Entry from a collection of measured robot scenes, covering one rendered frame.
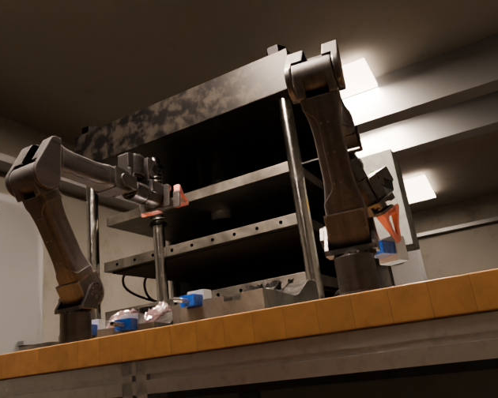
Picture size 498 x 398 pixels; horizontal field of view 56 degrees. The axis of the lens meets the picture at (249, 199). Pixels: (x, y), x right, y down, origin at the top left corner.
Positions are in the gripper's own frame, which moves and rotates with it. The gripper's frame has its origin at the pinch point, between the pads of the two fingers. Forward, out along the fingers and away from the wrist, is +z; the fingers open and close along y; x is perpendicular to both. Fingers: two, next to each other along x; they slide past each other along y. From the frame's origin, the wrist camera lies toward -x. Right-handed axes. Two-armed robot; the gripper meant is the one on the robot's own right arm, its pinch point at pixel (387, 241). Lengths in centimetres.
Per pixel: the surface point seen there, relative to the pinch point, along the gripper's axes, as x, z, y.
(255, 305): 19.6, -0.2, 26.6
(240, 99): -72, -64, 84
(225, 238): -45, -12, 108
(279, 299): 11.2, 2.7, 28.2
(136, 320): 35, -9, 53
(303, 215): -54, -6, 68
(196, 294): 24.3, -8.3, 39.1
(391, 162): -85, -8, 41
